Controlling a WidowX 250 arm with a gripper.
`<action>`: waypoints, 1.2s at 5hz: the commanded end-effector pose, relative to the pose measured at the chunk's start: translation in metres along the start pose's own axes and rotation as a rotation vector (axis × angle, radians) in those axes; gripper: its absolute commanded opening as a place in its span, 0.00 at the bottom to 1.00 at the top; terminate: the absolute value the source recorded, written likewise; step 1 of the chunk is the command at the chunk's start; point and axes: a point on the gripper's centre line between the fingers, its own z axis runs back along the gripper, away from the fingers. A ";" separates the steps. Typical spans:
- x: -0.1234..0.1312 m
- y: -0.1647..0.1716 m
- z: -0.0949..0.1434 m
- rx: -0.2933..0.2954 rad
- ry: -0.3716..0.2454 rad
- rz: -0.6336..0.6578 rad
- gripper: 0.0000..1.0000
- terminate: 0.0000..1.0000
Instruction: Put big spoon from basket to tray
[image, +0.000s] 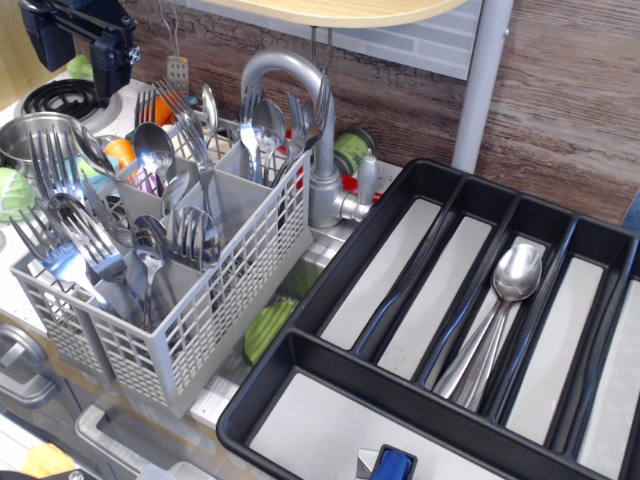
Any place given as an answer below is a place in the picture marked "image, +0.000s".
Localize small green toy vegetable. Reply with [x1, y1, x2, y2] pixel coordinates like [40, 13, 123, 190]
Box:
[66, 55, 93, 80]

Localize green striped toy vegetable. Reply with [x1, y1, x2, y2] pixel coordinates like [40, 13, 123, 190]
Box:
[243, 300, 299, 365]

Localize grey plastic cutlery basket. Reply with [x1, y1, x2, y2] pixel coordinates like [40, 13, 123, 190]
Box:
[11, 144, 312, 418]

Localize steel fork near faucet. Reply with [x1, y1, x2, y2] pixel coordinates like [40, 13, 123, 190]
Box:
[240, 86, 263, 184]

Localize green toy can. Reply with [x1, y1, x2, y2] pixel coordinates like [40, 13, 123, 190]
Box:
[333, 128, 375, 176]

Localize teal bowl with green ball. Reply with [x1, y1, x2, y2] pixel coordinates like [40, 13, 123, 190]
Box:
[76, 155, 114, 191]

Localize steel fork back left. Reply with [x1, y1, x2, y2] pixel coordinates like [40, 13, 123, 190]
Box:
[29, 127, 84, 203]

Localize blue object bottom edge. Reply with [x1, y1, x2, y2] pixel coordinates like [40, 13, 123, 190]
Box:
[355, 444, 417, 480]

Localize steel spoons in tray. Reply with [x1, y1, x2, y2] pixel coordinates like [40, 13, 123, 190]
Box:
[433, 243, 542, 411]

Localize steel fork front left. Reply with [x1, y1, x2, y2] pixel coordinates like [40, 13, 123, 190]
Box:
[9, 208, 122, 319]

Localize orange toy carrot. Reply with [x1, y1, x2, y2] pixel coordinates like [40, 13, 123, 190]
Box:
[104, 138, 136, 170]

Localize big steel spoon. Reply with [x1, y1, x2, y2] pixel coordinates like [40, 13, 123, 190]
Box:
[71, 124, 147, 191]

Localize yellow toy bottom left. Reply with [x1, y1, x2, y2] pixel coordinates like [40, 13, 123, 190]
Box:
[20, 444, 76, 479]

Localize silver toy faucet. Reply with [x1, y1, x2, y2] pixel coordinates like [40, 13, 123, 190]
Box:
[241, 49, 380, 227]

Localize black stove burner coil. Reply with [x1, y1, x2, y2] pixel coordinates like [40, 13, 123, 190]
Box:
[20, 79, 110, 120]

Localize steel spoon near faucet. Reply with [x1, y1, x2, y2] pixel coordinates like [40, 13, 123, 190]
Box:
[253, 99, 286, 186]

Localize steel spoon centre basket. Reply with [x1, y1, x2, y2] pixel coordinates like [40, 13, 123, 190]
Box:
[133, 122, 174, 196]

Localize wooden shelf board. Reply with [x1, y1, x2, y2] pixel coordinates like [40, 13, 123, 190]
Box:
[205, 0, 464, 28]

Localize steel pot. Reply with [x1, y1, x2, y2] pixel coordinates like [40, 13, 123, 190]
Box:
[1, 112, 81, 178]

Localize grey metal post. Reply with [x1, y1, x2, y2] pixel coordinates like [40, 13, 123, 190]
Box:
[452, 0, 514, 174]

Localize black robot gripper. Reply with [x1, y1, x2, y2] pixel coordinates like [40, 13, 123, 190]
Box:
[18, 1, 139, 99]

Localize hanging toy spatula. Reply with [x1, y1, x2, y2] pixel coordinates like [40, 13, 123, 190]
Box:
[158, 1, 190, 95]

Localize black cutlery tray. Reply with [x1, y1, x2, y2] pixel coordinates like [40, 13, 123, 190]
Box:
[217, 159, 639, 479]

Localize green toy cabbage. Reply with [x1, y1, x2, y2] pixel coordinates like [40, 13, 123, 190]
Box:
[1, 167, 35, 222]

